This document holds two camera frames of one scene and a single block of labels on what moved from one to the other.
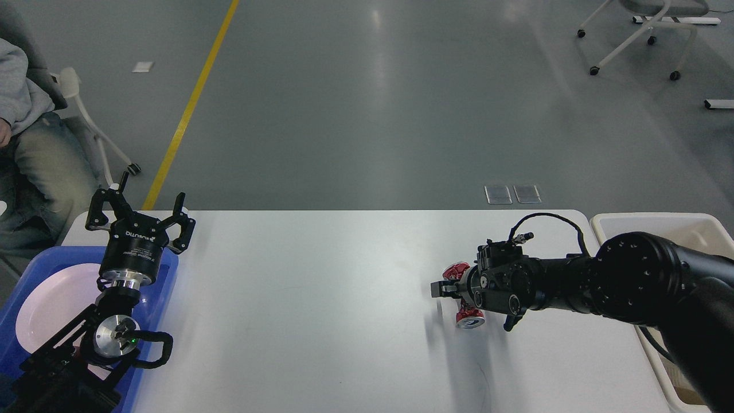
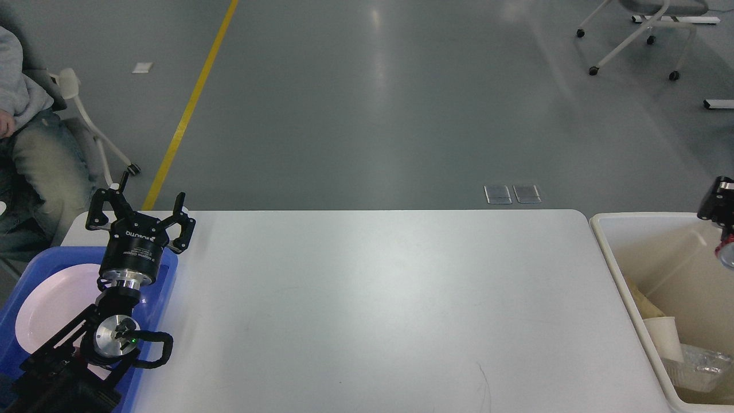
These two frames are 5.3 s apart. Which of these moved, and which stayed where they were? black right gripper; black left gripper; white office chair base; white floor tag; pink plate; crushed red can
Moved: black right gripper; crushed red can
Stayed: pink plate; white floor tag; black left gripper; white office chair base
